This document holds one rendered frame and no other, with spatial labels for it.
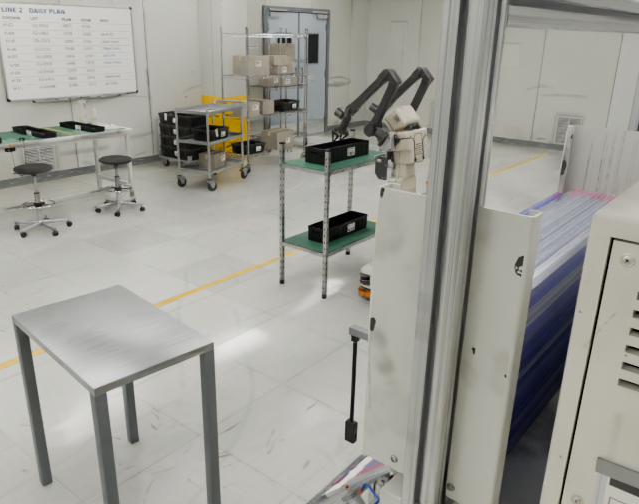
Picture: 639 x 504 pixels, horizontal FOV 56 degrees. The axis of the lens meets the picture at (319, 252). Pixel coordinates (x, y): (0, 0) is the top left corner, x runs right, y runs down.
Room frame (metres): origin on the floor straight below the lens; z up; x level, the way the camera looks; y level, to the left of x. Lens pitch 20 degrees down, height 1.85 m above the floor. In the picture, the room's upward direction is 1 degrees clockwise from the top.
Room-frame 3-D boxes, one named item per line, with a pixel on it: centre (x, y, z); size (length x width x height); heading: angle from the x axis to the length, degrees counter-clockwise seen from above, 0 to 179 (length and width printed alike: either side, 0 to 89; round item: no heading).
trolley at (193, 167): (7.56, 1.36, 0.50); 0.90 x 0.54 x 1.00; 156
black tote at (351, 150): (4.55, -0.13, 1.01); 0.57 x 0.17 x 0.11; 142
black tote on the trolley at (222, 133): (7.54, 1.38, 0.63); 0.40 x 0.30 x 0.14; 156
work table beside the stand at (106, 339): (2.01, 0.78, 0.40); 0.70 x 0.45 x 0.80; 45
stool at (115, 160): (6.24, 2.14, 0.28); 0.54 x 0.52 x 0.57; 75
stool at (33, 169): (5.49, 2.63, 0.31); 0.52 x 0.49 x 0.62; 142
